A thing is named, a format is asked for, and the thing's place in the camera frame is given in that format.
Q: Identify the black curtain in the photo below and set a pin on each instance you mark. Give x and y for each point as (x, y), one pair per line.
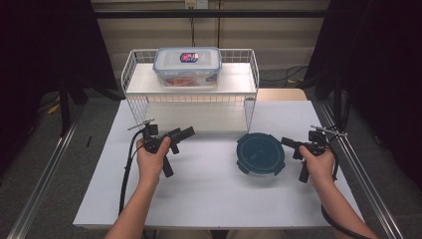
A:
(381, 66)
(40, 49)

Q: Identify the clear rectangular food container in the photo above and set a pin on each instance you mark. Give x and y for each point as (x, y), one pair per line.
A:
(187, 66)

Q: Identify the round container dark teal lid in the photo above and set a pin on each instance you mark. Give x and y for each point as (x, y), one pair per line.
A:
(260, 153)

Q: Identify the black metal stand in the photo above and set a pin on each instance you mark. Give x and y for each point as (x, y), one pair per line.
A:
(337, 103)

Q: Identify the white wall outlet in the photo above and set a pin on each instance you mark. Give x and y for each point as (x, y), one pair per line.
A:
(196, 4)

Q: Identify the person's left hand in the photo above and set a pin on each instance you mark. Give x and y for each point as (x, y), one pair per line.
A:
(151, 166)

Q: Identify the metal floor rail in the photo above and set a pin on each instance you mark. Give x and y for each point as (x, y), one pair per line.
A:
(43, 179)
(365, 179)

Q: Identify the yellow floor tape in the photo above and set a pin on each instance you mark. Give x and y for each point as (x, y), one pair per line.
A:
(53, 108)

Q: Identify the small black stick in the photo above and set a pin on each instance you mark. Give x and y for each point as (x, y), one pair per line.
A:
(89, 141)

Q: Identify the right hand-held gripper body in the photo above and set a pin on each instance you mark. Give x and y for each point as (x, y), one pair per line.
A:
(316, 144)

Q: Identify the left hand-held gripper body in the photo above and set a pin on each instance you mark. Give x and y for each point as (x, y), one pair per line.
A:
(152, 141)

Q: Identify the black horizontal bar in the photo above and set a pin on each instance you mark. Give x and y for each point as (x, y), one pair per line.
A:
(205, 13)

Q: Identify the person's right hand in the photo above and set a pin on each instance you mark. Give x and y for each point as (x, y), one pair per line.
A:
(320, 169)

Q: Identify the wooden table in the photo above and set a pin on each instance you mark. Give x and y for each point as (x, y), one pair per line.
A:
(282, 94)

